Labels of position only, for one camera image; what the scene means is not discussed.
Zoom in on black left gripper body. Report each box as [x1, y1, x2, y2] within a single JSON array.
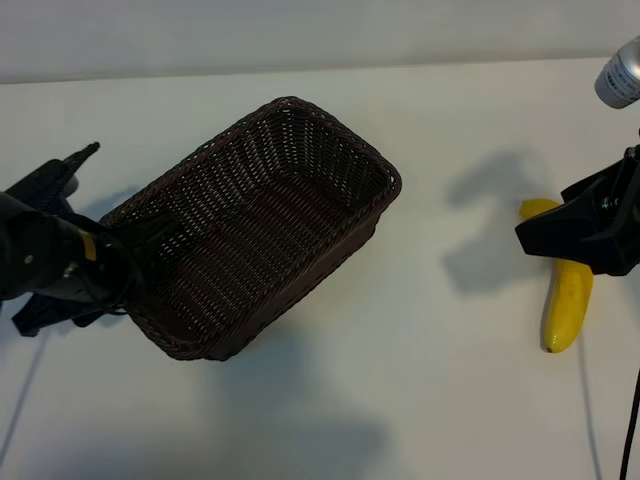
[[12, 224, 146, 339]]

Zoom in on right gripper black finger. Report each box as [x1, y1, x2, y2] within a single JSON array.
[[514, 199, 640, 276], [560, 157, 629, 202]]

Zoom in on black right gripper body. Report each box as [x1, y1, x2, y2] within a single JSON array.
[[599, 144, 640, 231]]

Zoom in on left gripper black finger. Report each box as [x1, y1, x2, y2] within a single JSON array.
[[127, 214, 181, 261]]

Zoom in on yellow banana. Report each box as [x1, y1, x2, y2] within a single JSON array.
[[518, 198, 595, 354]]

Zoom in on dark brown wicker basket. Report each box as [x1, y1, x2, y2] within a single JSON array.
[[97, 96, 403, 362]]

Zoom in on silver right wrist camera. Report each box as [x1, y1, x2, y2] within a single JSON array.
[[593, 37, 640, 109]]

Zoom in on thin black hanging cable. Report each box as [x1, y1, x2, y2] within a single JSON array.
[[619, 367, 640, 480]]

